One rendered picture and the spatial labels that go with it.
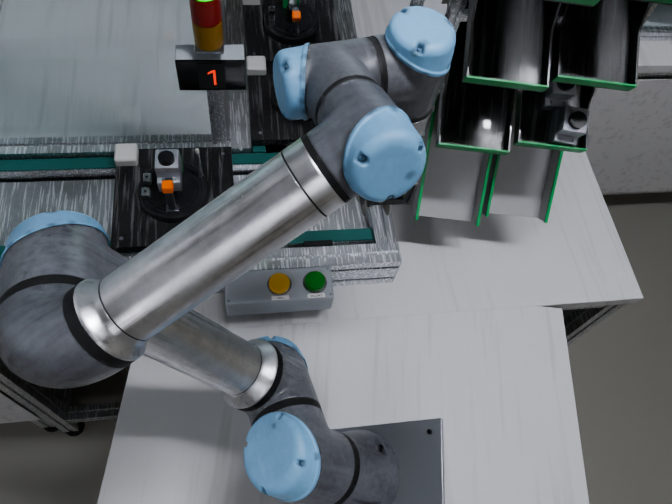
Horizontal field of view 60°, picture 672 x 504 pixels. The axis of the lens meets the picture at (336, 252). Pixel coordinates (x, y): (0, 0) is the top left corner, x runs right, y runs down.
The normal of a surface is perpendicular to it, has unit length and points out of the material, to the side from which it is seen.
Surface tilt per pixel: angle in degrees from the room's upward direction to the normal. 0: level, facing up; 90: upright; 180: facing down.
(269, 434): 42
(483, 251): 0
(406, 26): 1
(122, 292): 29
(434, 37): 1
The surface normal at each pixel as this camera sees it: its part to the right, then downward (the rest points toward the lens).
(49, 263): 0.16, -0.76
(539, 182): 0.04, 0.29
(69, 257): 0.47, -0.74
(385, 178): 0.32, 0.65
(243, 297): 0.11, -0.47
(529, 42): 0.08, -0.06
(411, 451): -0.62, -0.41
